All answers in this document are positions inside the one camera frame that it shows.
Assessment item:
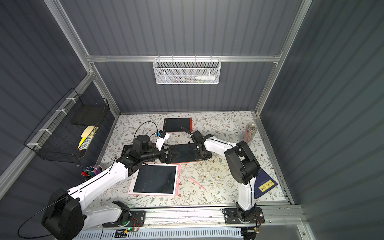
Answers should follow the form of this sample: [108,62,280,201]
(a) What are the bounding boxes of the black wire wall basket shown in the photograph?
[24,89,110,164]

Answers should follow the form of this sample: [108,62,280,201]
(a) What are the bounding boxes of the pink white writing tablet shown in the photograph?
[128,164,181,197]

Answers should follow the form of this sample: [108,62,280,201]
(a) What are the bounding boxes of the white wire mesh basket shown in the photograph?
[153,58,222,85]

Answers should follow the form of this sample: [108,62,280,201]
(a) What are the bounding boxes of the clear cup of pencils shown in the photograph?
[243,123,258,143]

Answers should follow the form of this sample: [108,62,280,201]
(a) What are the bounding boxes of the pink stylus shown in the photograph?
[190,178,206,191]

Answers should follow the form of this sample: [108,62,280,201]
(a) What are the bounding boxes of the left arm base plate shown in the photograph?
[103,211,146,228]

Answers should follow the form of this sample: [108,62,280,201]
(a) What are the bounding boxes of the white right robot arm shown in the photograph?
[190,131,261,223]

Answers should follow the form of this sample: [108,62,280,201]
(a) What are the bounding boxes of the pink cup of markers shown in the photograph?
[77,165,103,181]

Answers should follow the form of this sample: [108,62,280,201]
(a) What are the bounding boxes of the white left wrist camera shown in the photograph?
[155,130,170,151]

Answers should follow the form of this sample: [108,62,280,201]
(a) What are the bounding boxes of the yellow sticky notes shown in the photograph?
[78,126,99,150]

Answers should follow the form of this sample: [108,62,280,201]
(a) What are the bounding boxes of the dark blue notebook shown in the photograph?
[254,169,278,199]

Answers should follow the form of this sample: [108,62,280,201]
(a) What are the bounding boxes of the white marker in basket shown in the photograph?
[194,76,216,82]

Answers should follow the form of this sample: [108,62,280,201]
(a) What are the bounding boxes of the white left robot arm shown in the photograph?
[42,131,172,240]

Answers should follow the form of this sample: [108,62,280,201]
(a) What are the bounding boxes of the red tablet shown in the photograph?
[121,145,133,157]
[171,144,202,164]
[163,118,193,133]

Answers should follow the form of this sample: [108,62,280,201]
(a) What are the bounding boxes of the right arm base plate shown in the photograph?
[222,207,265,226]

